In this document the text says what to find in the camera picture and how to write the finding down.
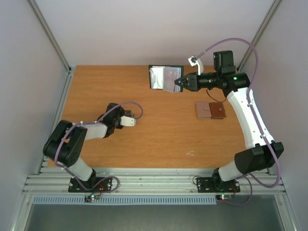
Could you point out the brown leather card holder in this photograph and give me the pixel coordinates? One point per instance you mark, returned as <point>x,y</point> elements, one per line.
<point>217,110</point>

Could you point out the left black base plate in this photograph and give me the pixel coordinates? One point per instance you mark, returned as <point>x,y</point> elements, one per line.
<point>95,185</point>

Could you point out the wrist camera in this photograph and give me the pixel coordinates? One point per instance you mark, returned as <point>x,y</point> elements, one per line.
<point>127,121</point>
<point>194,61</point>

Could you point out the right circuit board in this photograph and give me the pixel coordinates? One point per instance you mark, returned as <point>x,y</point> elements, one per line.
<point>223,197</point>

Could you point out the left circuit board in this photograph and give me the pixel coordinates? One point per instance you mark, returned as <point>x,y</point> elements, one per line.
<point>91,198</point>

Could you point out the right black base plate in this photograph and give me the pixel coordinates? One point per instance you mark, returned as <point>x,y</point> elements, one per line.
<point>208,185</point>

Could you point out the aluminium rail frame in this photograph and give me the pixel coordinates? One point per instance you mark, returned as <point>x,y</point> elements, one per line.
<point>133,181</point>

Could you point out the black leather card holder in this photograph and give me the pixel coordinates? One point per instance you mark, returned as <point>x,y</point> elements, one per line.
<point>156,75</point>

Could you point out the circuit board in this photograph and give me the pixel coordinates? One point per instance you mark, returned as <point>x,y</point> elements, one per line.
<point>91,198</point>
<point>223,197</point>

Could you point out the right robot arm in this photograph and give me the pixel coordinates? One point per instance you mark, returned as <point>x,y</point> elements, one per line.
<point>262,151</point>

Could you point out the red credit card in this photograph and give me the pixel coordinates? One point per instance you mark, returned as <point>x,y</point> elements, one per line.
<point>169,77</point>

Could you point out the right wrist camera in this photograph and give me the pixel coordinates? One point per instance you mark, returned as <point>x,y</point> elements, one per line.
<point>194,61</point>

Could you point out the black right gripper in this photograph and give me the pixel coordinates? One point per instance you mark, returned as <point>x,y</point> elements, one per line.
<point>193,82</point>

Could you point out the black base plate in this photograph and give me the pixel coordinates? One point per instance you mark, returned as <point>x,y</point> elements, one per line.
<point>95,185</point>
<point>208,185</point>

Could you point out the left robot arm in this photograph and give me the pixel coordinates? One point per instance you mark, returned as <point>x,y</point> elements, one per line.
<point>65,144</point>

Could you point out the grey slotted cable duct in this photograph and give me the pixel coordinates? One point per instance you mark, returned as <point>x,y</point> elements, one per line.
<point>125,200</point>

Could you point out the beige leather card holder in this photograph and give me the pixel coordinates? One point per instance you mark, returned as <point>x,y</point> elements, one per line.
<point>202,109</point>

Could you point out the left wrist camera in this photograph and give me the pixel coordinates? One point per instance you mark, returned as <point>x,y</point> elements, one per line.
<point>127,121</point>

